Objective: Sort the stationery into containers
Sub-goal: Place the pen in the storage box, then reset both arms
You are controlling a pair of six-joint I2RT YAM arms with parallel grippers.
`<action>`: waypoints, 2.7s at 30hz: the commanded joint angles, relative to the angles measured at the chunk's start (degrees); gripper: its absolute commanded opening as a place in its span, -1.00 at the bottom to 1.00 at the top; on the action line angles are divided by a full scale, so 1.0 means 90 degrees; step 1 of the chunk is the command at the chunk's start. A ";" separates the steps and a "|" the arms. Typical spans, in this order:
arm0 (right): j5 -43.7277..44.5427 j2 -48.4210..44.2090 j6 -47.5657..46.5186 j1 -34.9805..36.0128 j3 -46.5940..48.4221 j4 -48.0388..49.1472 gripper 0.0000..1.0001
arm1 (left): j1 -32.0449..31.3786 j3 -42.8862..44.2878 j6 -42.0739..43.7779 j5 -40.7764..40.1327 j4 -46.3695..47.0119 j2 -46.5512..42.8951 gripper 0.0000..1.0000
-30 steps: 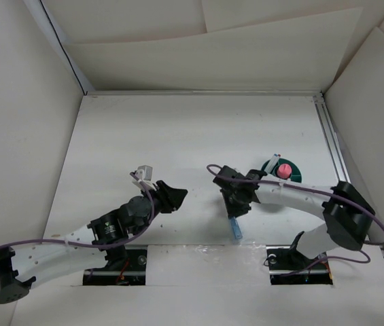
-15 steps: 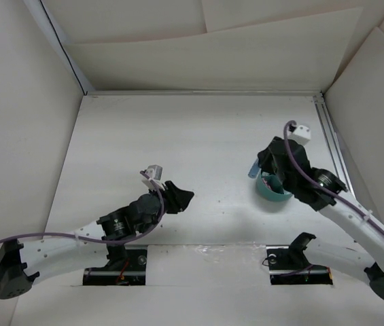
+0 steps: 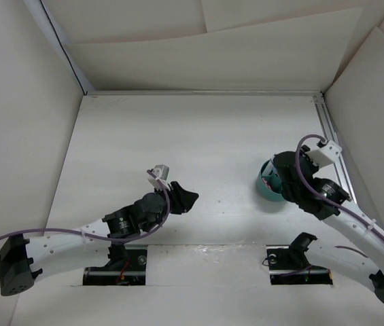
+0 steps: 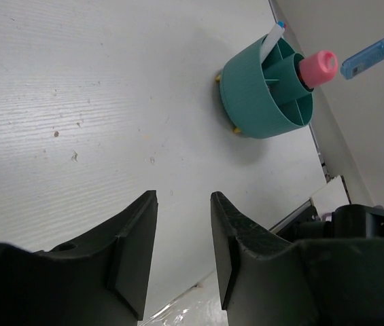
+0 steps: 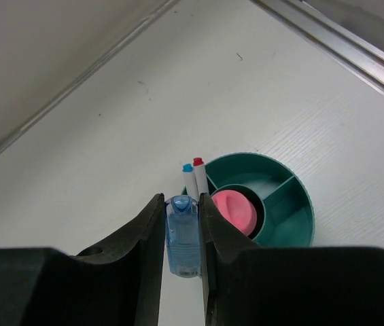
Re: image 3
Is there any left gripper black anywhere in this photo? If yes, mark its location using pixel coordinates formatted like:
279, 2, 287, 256
141, 181, 197, 232

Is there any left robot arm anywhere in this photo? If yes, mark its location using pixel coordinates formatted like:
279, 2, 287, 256
0, 181, 199, 296

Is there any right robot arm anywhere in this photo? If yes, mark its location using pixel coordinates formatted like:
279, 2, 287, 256
271, 145, 384, 304

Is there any teal round organizer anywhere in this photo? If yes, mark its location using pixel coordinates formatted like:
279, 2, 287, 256
256, 160, 285, 202

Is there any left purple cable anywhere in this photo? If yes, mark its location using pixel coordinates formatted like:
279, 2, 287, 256
0, 173, 172, 285

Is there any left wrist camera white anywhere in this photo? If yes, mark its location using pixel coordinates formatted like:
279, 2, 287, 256
147, 164, 170, 190

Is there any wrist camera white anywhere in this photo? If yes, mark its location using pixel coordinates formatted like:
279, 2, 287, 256
305, 141, 342, 168
147, 164, 170, 190

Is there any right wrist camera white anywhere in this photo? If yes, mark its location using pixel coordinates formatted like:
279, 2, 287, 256
305, 141, 342, 168

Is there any aluminium rail right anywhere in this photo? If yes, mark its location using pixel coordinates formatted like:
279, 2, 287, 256
313, 94, 359, 204

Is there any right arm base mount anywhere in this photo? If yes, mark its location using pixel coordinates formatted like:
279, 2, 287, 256
262, 245, 333, 286

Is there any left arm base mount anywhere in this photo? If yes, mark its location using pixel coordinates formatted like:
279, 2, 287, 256
82, 247, 147, 286

